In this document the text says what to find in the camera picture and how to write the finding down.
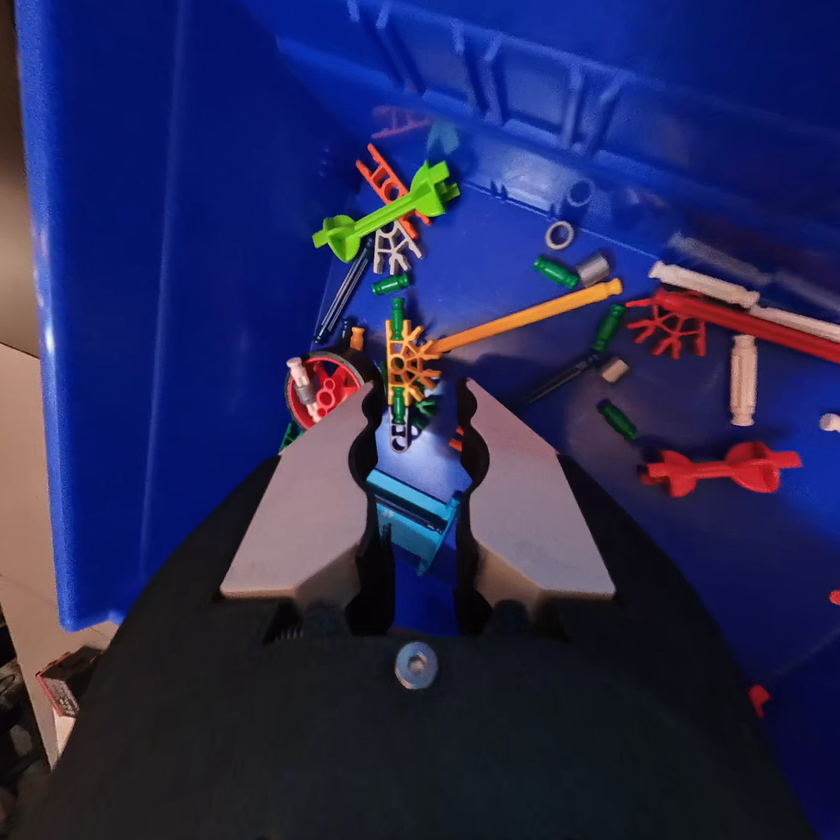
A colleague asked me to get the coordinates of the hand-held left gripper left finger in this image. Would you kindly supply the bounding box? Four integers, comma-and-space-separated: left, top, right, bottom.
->
218, 381, 395, 634

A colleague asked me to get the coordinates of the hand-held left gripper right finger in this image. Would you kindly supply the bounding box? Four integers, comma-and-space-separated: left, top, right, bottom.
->
455, 377, 618, 634

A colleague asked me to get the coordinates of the light blue toy panel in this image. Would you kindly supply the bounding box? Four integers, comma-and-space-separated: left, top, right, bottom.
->
365, 469, 460, 577

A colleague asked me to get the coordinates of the blue plastic bin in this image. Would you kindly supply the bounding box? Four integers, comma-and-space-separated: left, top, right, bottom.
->
13, 0, 840, 840

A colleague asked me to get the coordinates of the thin dark toy rod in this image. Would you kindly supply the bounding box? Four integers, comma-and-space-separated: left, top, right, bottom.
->
314, 239, 375, 343
525, 353, 601, 405

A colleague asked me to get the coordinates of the red toy wheel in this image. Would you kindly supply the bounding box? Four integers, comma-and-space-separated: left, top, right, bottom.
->
284, 352, 366, 431

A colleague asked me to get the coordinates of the red toy spool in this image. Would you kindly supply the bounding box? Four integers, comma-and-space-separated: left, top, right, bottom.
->
640, 441, 803, 498

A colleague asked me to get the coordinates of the orange connector with yellow rod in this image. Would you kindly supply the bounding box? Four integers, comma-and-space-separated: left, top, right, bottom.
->
384, 277, 623, 427

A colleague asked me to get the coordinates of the white toy rod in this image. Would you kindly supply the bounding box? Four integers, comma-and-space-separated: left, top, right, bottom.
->
748, 305, 840, 343
648, 261, 761, 308
730, 335, 760, 427

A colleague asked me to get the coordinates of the black and red box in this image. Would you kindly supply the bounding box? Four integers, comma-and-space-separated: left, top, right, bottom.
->
36, 646, 101, 718

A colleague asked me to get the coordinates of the red connector with long rod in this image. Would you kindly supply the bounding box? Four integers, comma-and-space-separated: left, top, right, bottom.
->
625, 289, 840, 366

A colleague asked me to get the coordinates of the lime green toy spool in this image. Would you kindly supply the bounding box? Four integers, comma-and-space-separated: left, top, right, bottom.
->
311, 159, 460, 263

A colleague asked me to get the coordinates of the orange ladder toy connector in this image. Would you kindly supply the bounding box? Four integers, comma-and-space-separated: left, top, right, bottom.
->
356, 143, 434, 240

